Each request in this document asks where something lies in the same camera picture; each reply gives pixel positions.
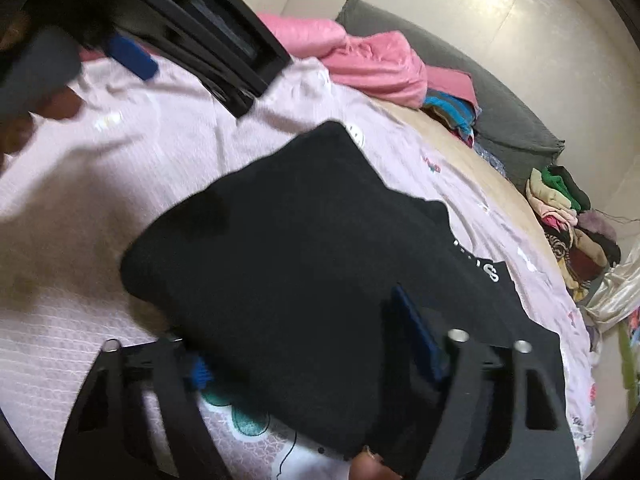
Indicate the person's right hand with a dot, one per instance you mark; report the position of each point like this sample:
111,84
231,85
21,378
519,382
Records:
372,467

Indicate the pink plush blanket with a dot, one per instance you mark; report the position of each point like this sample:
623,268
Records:
305,30

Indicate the tan mattress cover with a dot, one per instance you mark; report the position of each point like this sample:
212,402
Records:
475,170

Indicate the folded pink cloth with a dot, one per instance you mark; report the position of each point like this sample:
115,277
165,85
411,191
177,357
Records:
450,82

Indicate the lilac floral bedsheet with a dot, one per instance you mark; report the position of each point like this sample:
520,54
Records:
175,125

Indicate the grey cushion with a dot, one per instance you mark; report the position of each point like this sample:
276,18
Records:
500,110

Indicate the cream satin cloth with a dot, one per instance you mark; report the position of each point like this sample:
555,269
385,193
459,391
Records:
617,285

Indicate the pile of assorted clothes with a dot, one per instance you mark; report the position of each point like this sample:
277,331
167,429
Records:
550,195

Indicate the black garment with orange cuffs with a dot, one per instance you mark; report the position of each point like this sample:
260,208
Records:
300,260

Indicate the person's left hand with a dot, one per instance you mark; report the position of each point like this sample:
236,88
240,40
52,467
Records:
62,105

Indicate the green patterned cloth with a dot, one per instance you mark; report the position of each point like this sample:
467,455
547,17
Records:
631,340

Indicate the blue striped cloth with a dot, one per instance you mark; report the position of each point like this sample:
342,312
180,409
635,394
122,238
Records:
450,110

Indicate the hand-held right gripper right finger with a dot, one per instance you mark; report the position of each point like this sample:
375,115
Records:
415,330

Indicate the pink crumpled garment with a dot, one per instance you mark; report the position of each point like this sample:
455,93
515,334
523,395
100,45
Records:
380,70

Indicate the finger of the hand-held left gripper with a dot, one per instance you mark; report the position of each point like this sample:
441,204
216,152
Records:
132,55
240,60

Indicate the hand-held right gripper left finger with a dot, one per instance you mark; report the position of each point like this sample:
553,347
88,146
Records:
197,369

